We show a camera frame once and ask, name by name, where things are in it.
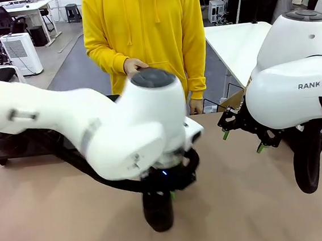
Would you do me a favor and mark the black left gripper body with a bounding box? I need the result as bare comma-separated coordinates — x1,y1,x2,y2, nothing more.
139,162,199,197

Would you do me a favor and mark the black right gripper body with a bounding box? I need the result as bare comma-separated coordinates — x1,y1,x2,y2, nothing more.
239,103,268,136

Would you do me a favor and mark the black leather shoe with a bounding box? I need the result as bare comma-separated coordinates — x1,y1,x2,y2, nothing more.
141,189,177,234

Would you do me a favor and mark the person's right forearm yellow sleeve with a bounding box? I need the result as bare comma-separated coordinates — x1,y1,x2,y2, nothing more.
83,35,131,78

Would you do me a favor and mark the person's left forearm yellow sleeve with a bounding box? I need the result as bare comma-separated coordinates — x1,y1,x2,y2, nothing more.
183,47,211,102

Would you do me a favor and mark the black shoe stand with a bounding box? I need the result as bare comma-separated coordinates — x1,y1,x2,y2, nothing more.
0,93,128,167

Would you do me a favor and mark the person's left hand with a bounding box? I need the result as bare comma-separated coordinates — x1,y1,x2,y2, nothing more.
187,98,206,116

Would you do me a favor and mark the person's right hand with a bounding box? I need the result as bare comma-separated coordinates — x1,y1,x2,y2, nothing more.
123,56,150,79

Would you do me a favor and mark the brown cardboard box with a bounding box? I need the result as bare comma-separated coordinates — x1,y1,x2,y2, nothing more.
216,77,256,112

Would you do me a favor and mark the white table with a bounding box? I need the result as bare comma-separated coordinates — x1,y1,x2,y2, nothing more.
203,20,278,92

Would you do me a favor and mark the white computer case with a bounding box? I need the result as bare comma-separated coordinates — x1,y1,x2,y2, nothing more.
206,0,227,25

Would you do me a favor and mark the person in yellow hoodie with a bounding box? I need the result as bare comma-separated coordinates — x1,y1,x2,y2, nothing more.
80,0,213,125

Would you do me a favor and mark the white air purifier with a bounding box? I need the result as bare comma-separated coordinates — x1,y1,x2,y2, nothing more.
0,31,45,79

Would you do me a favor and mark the grey plastic stool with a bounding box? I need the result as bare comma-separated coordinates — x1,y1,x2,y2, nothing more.
65,2,82,24

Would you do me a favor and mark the black computer tower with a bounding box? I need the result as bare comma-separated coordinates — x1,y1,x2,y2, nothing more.
29,24,49,48

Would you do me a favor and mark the white office desk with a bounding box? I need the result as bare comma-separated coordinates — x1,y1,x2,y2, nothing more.
0,0,63,51

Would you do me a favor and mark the white keyboard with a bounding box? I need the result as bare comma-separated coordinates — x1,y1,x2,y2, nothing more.
4,2,27,10

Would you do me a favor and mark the black office chair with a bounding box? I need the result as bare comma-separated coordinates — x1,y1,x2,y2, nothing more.
0,3,30,39

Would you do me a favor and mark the black right arm cable sleeve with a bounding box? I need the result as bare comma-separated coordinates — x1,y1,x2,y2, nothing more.
286,96,322,196

